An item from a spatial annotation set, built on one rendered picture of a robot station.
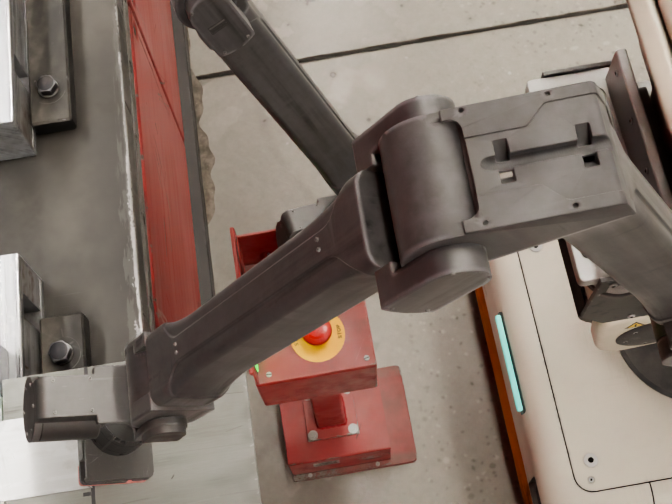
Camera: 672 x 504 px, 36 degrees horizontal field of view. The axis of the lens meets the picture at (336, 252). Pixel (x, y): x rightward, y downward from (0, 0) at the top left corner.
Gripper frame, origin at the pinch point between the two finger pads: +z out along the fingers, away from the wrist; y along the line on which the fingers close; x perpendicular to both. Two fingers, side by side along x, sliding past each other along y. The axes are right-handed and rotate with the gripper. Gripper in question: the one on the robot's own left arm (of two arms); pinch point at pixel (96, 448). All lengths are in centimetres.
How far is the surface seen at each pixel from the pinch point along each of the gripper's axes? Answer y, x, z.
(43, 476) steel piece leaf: 1.8, -4.8, 3.6
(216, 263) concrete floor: -59, 49, 89
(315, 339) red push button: -14.2, 30.4, 7.2
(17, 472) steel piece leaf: 1.0, -7.2, 4.9
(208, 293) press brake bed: -50, 46, 85
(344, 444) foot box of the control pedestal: -13, 63, 68
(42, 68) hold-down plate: -54, -1, 13
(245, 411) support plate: -1.8, 14.5, -6.2
